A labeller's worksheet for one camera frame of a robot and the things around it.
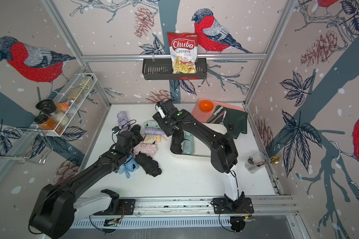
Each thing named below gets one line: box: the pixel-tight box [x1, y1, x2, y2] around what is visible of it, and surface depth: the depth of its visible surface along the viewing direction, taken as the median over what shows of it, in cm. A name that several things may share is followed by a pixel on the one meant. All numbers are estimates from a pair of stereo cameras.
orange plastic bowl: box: [199, 100, 214, 113], surface depth 116 cm
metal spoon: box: [226, 112, 234, 130], surface depth 108 cm
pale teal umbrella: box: [182, 129, 195, 155], surface depth 96 cm
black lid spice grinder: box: [35, 99, 57, 115], surface depth 63 cm
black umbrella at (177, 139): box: [170, 128, 184, 154], surface depth 94 cm
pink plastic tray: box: [191, 98, 245, 123], surface depth 117 cm
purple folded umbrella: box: [144, 127, 166, 136], surface depth 100 cm
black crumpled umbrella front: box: [135, 152, 163, 178], surface depth 87 cm
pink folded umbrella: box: [133, 143, 158, 157], surface depth 92 cm
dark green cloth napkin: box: [213, 108, 248, 139], surface depth 109 cm
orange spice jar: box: [33, 114, 64, 137], surface depth 63 cm
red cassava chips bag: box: [167, 31, 199, 75], surface depth 85 cm
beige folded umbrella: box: [142, 134, 162, 145], surface depth 99 cm
